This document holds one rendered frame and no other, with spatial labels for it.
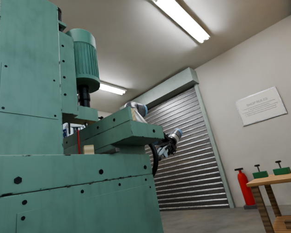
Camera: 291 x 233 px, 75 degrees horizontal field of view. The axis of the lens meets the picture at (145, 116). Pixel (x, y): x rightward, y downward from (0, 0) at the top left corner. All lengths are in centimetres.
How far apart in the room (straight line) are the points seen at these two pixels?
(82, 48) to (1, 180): 74
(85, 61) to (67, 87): 20
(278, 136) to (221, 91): 119
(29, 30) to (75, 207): 66
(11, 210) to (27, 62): 49
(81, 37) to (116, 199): 81
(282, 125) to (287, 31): 147
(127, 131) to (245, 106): 311
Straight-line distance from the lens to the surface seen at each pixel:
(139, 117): 141
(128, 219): 73
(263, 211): 173
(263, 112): 357
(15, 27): 88
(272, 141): 353
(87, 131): 86
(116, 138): 72
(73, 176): 60
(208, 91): 395
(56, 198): 58
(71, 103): 86
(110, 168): 69
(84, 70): 100
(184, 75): 397
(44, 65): 84
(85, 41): 110
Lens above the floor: 69
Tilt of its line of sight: 18 degrees up
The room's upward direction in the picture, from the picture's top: 11 degrees counter-clockwise
